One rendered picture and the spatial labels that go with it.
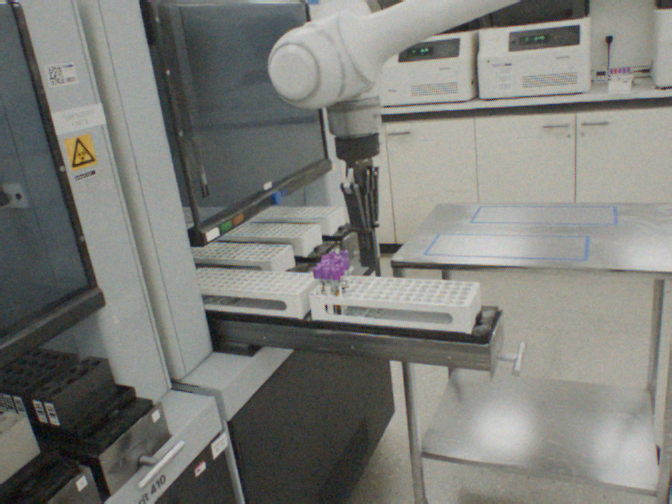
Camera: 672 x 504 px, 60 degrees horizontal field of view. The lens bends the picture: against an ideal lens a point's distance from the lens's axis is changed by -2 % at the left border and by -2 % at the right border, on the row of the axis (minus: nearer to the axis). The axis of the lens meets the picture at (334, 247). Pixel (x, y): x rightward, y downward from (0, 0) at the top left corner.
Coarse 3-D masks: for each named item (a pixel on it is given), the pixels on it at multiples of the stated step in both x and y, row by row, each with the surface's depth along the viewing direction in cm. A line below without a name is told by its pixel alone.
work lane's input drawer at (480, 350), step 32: (224, 320) 116; (256, 320) 114; (288, 320) 111; (320, 320) 108; (480, 320) 100; (320, 352) 109; (352, 352) 106; (384, 352) 103; (416, 352) 101; (448, 352) 98; (480, 352) 96
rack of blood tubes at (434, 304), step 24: (360, 288) 108; (384, 288) 107; (408, 288) 105; (432, 288) 105; (456, 288) 104; (312, 312) 109; (336, 312) 108; (360, 312) 107; (384, 312) 110; (408, 312) 109; (432, 312) 108; (456, 312) 97
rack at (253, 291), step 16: (208, 272) 127; (224, 272) 125; (240, 272) 125; (256, 272) 123; (272, 272) 121; (208, 288) 117; (224, 288) 117; (240, 288) 116; (256, 288) 114; (272, 288) 113; (288, 288) 113; (304, 288) 111; (208, 304) 119; (224, 304) 122; (240, 304) 122; (256, 304) 121; (272, 304) 120; (288, 304) 110; (304, 304) 111
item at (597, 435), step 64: (448, 256) 129; (512, 256) 125; (576, 256) 121; (640, 256) 117; (448, 384) 177; (512, 384) 173; (576, 384) 169; (448, 448) 150; (512, 448) 147; (576, 448) 144; (640, 448) 141
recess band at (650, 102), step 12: (480, 108) 315; (492, 108) 312; (504, 108) 310; (516, 108) 307; (528, 108) 305; (540, 108) 303; (552, 108) 300; (564, 108) 298; (576, 108) 296; (588, 108) 293; (600, 108) 291; (612, 108) 289; (624, 108) 287; (636, 108) 285; (384, 120) 339; (396, 120) 336; (408, 120) 333; (420, 120) 330
